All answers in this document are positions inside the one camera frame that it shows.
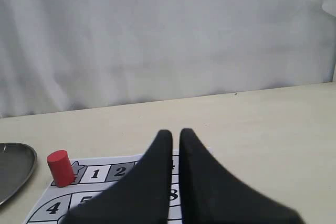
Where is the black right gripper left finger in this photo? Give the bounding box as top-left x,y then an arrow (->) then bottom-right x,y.
62,130 -> 173,223

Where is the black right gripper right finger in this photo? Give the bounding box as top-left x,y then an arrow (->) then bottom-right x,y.
179,129 -> 304,223

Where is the red cylinder game piece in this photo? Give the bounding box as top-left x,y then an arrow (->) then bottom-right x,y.
47,150 -> 75,187

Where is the paper game board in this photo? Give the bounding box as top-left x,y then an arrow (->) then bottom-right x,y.
25,150 -> 182,223

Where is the round steel plate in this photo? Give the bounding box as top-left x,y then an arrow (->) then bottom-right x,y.
1,143 -> 37,205

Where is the white backdrop curtain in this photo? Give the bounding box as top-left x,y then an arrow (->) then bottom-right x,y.
1,0 -> 335,118

